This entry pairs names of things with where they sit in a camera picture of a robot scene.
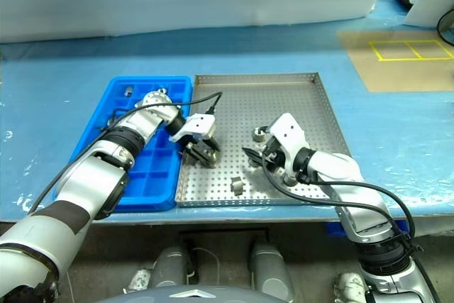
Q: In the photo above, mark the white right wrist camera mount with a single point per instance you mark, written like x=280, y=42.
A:
x=289, y=132

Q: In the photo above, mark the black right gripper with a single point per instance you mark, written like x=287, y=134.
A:
x=273, y=155

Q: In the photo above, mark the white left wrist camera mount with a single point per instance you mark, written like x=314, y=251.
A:
x=198, y=123

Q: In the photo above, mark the grey rounded robot leg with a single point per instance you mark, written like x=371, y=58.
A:
x=172, y=267
x=271, y=271

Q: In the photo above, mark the blue plastic crate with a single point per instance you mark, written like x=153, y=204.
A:
x=335, y=229

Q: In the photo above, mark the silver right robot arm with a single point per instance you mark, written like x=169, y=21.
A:
x=340, y=168

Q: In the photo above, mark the small metal roller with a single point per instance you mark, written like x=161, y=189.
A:
x=259, y=135
x=128, y=91
x=210, y=157
x=237, y=184

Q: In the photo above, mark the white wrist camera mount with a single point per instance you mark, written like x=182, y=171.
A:
x=198, y=123
x=289, y=132

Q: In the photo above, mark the blue plastic compartment tray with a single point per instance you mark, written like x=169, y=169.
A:
x=156, y=175

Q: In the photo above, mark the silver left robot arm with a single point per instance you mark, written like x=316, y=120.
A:
x=95, y=171

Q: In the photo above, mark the yellow tape rectangle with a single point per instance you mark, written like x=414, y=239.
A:
x=408, y=49

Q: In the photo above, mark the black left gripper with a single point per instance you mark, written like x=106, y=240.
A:
x=203, y=140

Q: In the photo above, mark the brown cardboard mat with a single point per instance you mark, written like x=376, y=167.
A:
x=397, y=69

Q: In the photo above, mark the grey robot torso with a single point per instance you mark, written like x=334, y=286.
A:
x=184, y=296

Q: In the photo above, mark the perforated steel tray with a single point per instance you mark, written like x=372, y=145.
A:
x=291, y=104

